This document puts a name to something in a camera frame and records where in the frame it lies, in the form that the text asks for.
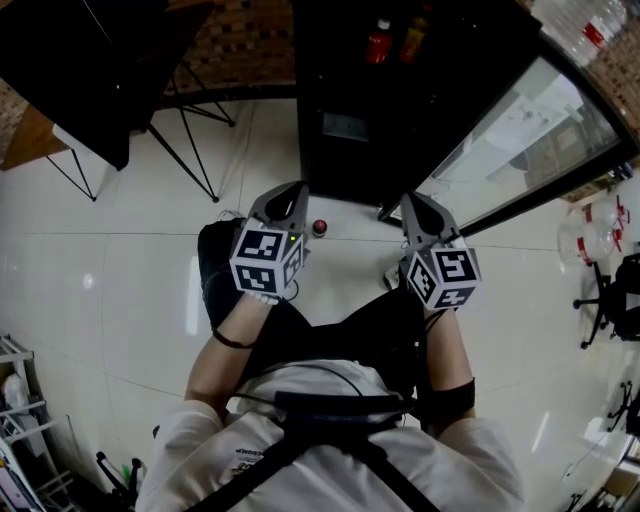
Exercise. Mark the large clear water jug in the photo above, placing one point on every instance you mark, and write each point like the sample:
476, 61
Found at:
580, 25

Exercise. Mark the black cloth covered table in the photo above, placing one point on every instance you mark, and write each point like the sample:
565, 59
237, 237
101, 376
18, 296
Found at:
75, 65

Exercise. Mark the white metal rack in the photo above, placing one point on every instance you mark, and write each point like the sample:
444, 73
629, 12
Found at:
25, 425

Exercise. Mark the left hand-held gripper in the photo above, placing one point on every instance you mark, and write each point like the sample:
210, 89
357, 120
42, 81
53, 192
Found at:
262, 262

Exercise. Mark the glass refrigerator door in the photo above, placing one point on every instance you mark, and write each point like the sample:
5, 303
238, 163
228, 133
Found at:
520, 140

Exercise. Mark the person's left forearm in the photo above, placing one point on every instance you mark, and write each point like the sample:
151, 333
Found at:
225, 365

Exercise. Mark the person's right forearm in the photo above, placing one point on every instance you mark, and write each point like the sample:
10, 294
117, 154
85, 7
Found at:
450, 350

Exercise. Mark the white shirt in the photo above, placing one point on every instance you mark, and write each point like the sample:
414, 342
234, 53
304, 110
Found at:
450, 475

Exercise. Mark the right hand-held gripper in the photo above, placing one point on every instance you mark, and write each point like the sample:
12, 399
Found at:
445, 277

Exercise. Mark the white sneaker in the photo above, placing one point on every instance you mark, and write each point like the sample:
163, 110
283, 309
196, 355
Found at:
392, 277

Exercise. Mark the black tripod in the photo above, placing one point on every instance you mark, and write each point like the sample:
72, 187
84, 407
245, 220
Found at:
120, 475

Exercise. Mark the black refrigerator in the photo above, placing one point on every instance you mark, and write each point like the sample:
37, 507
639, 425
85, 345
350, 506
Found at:
380, 125

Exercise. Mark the dark cola bottle red cap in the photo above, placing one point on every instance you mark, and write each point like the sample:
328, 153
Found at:
319, 227

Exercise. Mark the black office chair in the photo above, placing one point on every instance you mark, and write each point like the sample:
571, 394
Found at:
620, 300

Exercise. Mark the red bottle white cap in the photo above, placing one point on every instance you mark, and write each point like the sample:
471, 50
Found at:
378, 45

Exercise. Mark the black chair base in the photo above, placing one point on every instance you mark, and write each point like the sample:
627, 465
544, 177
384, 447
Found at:
627, 407

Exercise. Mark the black trousers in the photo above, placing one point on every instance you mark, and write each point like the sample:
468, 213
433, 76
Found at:
350, 335

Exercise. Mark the orange drink bottle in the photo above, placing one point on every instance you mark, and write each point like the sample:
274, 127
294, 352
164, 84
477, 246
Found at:
414, 40

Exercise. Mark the empty clear jug red label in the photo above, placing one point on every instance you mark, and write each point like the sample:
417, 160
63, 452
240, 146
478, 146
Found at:
602, 215
585, 245

